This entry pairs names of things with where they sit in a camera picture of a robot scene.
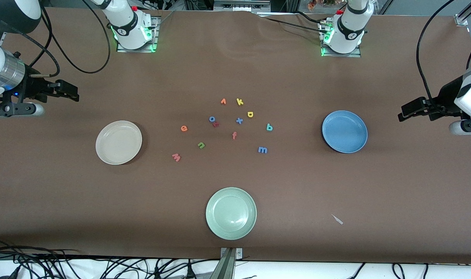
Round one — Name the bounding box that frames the beige plate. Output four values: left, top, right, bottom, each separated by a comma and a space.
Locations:
95, 121, 143, 165

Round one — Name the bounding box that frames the blue plate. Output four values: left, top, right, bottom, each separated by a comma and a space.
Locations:
322, 110, 368, 154

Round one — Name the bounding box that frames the brown paper table cover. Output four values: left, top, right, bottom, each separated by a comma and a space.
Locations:
0, 7, 471, 265

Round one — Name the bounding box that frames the grey background equipment box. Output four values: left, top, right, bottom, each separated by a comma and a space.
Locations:
214, 0, 271, 11

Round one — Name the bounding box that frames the green plate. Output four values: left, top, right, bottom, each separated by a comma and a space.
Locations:
205, 187, 257, 241

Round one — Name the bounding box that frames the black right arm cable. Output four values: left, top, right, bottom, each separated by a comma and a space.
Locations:
0, 0, 111, 78

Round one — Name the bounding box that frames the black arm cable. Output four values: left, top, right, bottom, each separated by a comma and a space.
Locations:
0, 0, 111, 78
415, 0, 457, 109

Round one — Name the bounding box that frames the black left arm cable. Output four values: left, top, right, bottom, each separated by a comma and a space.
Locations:
415, 0, 457, 109

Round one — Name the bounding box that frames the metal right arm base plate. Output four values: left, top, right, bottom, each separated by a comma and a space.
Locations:
116, 15, 158, 53

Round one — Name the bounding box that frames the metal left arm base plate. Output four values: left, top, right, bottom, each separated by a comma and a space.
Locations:
321, 22, 362, 58

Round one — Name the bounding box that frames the black cable on table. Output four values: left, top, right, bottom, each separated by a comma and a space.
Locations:
259, 12, 329, 33

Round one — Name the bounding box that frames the black floor cable tangle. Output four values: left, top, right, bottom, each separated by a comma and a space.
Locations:
0, 238, 220, 279

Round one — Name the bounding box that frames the metal table edge bracket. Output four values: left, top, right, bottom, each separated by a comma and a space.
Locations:
210, 247, 243, 279

